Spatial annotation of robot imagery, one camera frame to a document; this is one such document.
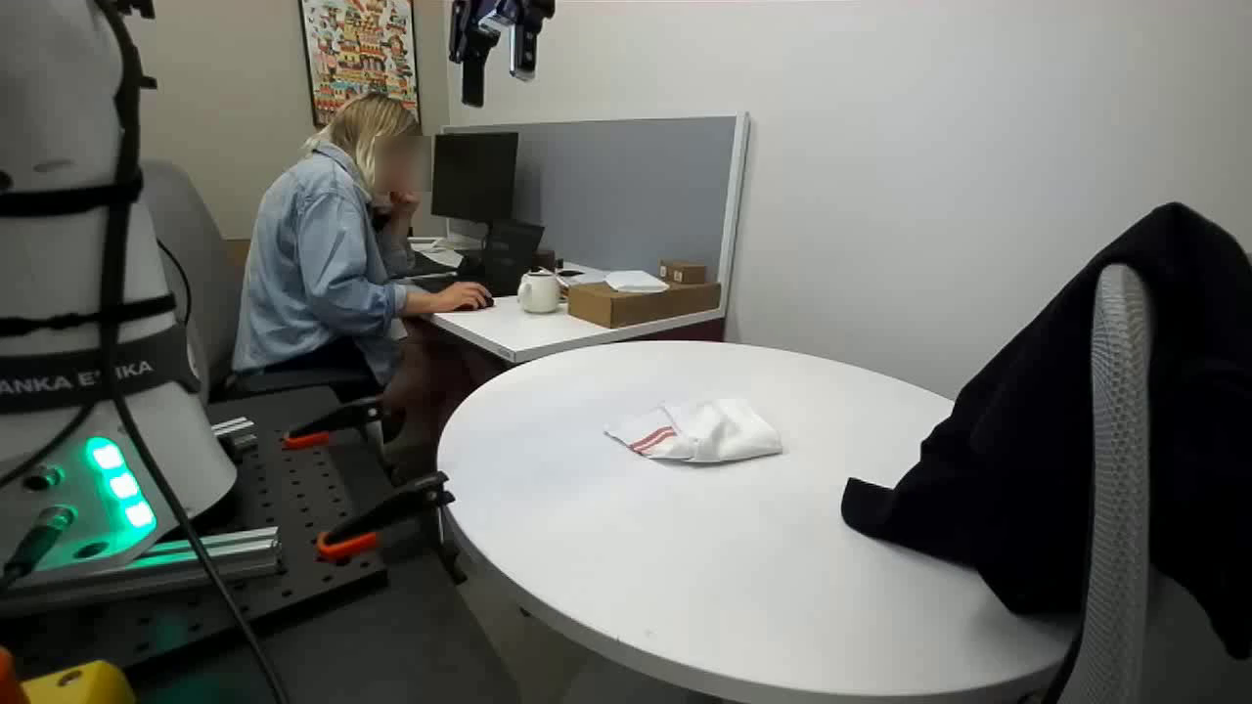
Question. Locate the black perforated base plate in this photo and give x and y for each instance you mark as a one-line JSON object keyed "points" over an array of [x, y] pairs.
{"points": [[297, 496]]}

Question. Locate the blonde person in blue shirt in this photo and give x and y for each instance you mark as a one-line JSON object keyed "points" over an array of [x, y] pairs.
{"points": [[313, 259]]}

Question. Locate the orange object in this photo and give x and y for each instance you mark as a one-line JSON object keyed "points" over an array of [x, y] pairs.
{"points": [[6, 684]]}

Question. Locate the white office desk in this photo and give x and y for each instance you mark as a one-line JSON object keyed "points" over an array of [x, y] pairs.
{"points": [[520, 336]]}

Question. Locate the white mug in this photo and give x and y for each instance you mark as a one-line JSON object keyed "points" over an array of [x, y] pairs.
{"points": [[536, 293]]}

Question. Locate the grey partition panel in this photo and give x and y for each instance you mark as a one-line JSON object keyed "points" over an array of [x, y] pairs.
{"points": [[626, 198]]}

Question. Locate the white paper pad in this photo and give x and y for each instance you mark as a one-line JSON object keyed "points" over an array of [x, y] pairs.
{"points": [[636, 281]]}

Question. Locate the dark hanging clothes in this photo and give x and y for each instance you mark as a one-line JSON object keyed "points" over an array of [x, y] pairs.
{"points": [[469, 52]]}

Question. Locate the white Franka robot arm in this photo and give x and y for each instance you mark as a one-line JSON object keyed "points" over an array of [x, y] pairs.
{"points": [[62, 198]]}

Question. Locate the black clamp with orange tip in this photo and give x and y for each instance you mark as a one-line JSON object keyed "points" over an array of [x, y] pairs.
{"points": [[386, 512], [334, 426]]}

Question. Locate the black laptop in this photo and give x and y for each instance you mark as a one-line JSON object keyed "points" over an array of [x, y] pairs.
{"points": [[503, 255]]}

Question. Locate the aluminium rail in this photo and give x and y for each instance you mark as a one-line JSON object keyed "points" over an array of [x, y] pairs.
{"points": [[197, 561]]}

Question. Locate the colourful wall poster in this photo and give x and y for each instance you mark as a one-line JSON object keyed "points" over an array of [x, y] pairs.
{"points": [[358, 52]]}

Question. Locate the white towel with red stripe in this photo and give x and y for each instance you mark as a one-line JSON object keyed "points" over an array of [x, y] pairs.
{"points": [[716, 432]]}

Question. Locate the black cloth garment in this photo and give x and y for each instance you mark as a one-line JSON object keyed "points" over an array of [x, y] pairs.
{"points": [[1041, 456]]}

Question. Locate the yellow object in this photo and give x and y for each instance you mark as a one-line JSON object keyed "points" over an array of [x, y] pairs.
{"points": [[78, 686]]}

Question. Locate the grey mesh chair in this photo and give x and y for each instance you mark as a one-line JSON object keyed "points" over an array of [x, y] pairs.
{"points": [[1119, 522]]}

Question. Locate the grey office chair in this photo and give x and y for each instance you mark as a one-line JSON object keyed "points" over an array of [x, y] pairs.
{"points": [[197, 247]]}

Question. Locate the large cardboard box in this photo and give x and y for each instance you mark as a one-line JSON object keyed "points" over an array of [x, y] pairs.
{"points": [[626, 306]]}

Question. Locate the black computer monitor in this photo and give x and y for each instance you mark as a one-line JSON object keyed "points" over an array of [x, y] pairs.
{"points": [[469, 179]]}

